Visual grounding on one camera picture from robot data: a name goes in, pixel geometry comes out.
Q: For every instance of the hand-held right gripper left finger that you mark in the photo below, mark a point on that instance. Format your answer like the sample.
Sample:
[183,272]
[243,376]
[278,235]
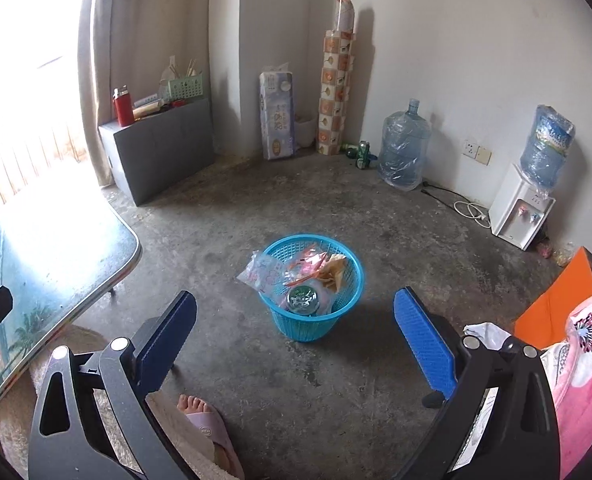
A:
[168,340]

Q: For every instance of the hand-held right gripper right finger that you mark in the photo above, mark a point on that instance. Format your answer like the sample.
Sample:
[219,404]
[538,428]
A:
[423,345]

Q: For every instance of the clear red-printed plastic bag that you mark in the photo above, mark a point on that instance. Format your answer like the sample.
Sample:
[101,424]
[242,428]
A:
[263,275]
[308,265]

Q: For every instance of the beige paper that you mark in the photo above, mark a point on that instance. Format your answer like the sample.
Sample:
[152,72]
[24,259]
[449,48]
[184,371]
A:
[335,270]

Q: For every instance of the blue plastic mesh basket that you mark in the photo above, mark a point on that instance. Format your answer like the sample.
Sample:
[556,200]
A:
[301,327]

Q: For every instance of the red cartoon drink can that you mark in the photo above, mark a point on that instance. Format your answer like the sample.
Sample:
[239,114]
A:
[303,300]

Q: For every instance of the crumpled white plastic bag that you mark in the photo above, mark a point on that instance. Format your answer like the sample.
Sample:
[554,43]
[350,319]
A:
[486,335]

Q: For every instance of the person's foot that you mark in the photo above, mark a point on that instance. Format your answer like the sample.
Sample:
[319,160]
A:
[191,405]

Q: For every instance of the pink slipper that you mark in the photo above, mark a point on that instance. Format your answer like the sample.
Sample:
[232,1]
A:
[211,430]

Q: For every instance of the orange board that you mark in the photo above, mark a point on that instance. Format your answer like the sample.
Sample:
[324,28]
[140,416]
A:
[561,300]

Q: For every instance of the window railing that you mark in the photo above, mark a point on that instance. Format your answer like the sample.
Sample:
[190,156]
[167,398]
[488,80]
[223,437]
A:
[31,160]

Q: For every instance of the white water dispenser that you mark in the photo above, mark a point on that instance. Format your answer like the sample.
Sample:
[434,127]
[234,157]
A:
[516,215]

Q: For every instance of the pink floral blanket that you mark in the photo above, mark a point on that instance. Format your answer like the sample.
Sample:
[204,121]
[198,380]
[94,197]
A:
[591,385]

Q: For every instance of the grey cabinet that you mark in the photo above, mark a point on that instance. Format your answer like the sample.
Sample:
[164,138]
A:
[161,150]

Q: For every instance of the empty water jug in plastic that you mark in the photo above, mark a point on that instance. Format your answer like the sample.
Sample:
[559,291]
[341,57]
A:
[403,155]

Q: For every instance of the green drink can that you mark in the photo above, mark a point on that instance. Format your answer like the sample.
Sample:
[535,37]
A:
[363,152]

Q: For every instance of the wooden rolling pin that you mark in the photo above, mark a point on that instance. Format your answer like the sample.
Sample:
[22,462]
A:
[148,110]

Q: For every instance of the red thermos bottle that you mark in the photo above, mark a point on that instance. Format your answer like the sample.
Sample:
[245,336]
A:
[123,110]

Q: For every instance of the blue water jug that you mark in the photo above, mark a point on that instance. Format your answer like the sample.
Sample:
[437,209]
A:
[546,145]

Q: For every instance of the small white pot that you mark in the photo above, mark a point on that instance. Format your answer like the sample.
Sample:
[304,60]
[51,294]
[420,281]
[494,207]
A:
[306,132]

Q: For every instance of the white power strip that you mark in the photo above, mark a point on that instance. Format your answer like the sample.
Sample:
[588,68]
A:
[146,97]

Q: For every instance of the toilet paper pack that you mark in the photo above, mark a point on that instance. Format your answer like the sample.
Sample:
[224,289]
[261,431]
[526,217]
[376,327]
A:
[276,115]

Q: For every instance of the green perforated storage basket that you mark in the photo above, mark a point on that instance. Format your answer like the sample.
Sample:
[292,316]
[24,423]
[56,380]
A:
[186,87]

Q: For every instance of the crumpled clear plastic wrapper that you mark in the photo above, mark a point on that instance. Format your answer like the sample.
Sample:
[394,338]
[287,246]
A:
[170,72]

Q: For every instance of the bundle of wooden chopsticks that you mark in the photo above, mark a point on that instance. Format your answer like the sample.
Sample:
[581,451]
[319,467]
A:
[192,67]

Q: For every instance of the beige curtain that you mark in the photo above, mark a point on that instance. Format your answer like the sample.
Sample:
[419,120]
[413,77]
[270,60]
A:
[126,35]

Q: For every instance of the wall socket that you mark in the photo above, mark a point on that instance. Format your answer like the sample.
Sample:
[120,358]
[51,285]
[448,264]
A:
[477,152]

